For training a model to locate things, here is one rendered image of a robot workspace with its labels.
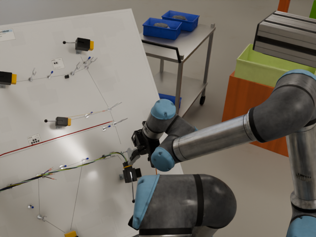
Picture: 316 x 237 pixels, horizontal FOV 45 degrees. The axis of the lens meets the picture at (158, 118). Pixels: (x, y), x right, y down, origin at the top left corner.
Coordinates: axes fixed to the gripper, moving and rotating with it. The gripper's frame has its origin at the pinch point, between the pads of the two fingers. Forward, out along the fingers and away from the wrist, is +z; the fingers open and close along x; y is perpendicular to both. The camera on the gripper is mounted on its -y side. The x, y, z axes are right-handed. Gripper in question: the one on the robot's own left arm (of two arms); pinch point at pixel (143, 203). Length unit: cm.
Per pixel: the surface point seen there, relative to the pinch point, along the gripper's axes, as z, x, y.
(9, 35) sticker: 7, 84, 27
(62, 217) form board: 9.6, 24.1, -22.8
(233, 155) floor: 199, -69, 70
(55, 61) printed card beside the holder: 13, 64, 30
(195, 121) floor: 243, -27, 87
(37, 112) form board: 9, 56, 7
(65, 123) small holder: 5.2, 44.0, 9.5
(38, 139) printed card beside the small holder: 8, 50, -2
